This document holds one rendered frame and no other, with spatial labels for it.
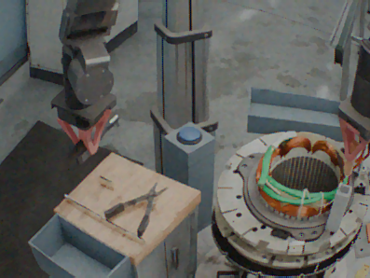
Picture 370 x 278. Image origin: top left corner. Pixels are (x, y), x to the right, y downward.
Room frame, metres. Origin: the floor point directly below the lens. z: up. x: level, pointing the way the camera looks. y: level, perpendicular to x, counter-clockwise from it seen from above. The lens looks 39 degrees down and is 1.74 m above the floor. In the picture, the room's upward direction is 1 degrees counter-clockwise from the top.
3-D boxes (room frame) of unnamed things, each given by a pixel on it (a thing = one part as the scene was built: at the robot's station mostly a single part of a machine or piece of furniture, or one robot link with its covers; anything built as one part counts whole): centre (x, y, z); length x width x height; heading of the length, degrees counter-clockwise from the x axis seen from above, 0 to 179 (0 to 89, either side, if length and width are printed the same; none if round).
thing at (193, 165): (0.89, -0.01, 0.91); 0.07 x 0.07 x 0.25; 42
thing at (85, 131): (0.68, 0.15, 1.22); 0.07 x 0.07 x 0.09; 58
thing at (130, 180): (0.67, 0.11, 1.05); 0.20 x 0.19 x 0.02; 147
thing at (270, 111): (0.95, -0.25, 0.92); 0.25 x 0.11 x 0.28; 81
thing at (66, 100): (0.68, 0.15, 1.29); 0.10 x 0.07 x 0.07; 58
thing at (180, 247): (0.67, 0.11, 0.91); 0.19 x 0.19 x 0.26; 57
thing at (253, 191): (0.67, -0.21, 1.05); 0.22 x 0.22 x 0.12
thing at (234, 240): (0.57, -0.11, 1.05); 0.09 x 0.04 x 0.01; 57
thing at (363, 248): (0.75, -0.49, 0.79); 0.12 x 0.09 x 0.02; 177
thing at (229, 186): (0.67, -0.21, 1.09); 0.32 x 0.32 x 0.01
